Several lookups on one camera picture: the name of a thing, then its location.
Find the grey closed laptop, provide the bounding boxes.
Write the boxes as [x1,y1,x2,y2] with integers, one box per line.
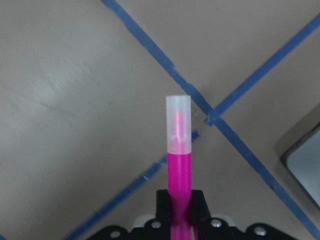
[281,125,320,207]

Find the pink highlighter pen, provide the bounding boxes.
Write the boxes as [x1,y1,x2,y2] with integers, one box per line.
[165,95,192,240]

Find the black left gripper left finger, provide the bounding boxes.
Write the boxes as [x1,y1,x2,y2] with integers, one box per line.
[155,189,171,226]

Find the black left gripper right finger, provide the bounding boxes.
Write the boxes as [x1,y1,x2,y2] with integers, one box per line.
[188,189,210,225]

